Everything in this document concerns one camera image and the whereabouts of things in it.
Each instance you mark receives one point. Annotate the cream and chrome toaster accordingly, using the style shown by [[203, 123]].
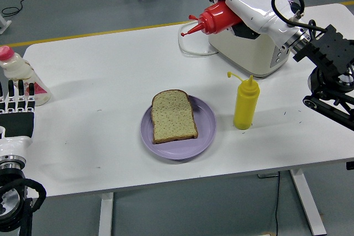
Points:
[[249, 53]]

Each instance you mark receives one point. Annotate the milk bottle with pink cap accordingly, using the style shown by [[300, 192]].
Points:
[[16, 67]]

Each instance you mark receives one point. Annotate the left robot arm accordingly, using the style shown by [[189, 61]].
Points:
[[13, 172]]

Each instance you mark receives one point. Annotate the black table control box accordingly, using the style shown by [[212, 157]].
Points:
[[350, 165]]

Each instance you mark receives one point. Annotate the white stand base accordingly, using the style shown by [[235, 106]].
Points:
[[4, 26]]

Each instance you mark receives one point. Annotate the white table leg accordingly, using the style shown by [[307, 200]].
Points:
[[105, 214], [308, 203]]

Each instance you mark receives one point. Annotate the yellow squeeze bottle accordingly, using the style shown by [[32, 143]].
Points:
[[244, 103]]

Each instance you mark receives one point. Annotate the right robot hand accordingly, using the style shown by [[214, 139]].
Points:
[[254, 1]]

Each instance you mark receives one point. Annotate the purple plate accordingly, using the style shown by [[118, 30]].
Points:
[[179, 149]]

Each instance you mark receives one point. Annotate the bread slice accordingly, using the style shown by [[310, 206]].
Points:
[[172, 117]]

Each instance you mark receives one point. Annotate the red squeeze bottle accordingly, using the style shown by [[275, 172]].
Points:
[[218, 16]]

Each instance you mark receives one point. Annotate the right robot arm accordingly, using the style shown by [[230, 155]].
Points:
[[329, 51]]

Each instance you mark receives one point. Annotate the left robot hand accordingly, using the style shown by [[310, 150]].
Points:
[[16, 124]]

